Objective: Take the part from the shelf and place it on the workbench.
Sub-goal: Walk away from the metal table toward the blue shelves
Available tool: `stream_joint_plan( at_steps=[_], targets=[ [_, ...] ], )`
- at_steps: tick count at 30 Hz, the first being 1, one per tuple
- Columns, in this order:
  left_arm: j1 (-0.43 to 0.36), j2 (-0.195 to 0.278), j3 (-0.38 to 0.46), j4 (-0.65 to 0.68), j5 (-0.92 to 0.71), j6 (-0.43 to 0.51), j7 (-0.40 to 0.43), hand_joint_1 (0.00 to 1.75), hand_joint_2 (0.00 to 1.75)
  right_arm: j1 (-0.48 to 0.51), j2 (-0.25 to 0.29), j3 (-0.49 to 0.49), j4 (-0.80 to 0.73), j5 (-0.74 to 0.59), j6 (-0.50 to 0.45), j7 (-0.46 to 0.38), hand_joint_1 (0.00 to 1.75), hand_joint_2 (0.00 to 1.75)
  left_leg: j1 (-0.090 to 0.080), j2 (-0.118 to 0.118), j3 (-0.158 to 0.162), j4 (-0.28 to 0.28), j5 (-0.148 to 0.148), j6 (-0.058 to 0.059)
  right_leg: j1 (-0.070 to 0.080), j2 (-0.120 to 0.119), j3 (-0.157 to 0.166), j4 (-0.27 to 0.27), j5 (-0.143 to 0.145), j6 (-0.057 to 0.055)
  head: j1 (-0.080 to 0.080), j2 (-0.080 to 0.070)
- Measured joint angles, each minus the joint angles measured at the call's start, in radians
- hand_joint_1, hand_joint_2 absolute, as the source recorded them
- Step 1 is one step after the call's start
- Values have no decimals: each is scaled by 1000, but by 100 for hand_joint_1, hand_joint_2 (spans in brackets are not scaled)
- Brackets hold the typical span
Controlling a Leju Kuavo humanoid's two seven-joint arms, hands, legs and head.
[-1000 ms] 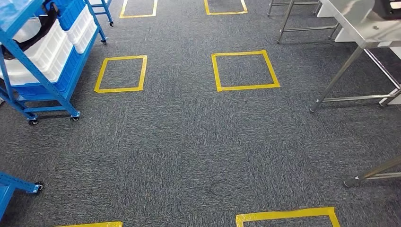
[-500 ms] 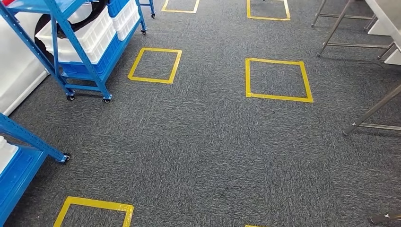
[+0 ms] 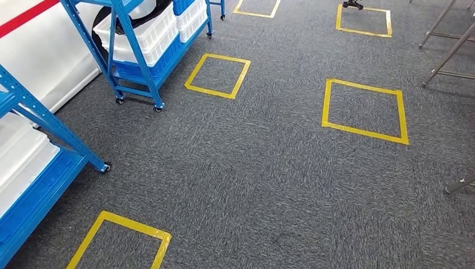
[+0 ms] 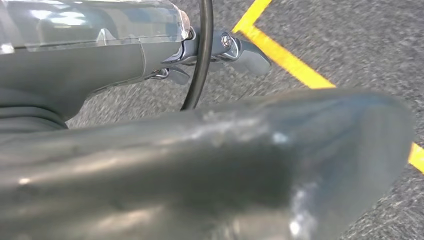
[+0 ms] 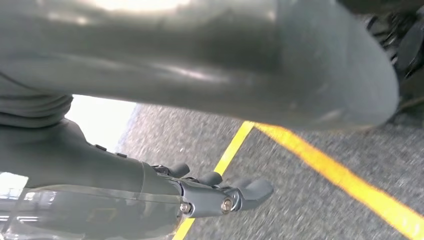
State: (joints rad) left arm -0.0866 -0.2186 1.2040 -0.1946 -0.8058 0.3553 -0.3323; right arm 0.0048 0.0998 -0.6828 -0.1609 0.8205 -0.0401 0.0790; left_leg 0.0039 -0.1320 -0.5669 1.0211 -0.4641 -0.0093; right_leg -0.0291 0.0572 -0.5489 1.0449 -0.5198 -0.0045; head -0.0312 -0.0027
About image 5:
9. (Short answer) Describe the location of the yellow floor tape square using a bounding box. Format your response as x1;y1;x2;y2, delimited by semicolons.
172;120;424;240

